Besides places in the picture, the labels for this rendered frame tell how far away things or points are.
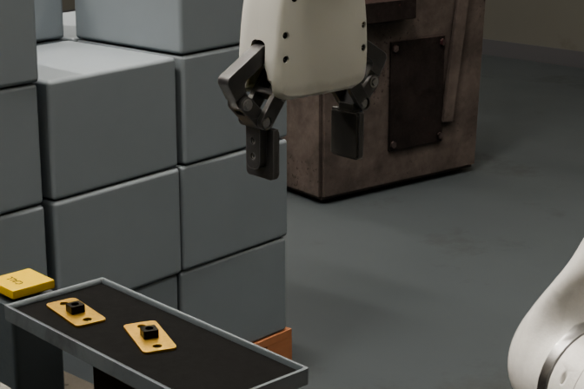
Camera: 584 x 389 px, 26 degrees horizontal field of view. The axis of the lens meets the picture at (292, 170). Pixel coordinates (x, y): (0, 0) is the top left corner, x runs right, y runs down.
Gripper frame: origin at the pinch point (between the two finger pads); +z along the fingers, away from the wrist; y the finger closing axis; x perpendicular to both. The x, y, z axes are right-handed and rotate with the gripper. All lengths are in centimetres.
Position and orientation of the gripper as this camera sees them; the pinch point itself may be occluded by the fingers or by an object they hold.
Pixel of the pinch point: (306, 154)
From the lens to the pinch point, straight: 100.9
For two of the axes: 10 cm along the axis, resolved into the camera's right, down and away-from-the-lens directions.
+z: 0.0, 9.7, 2.6
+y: -7.4, 1.7, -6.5
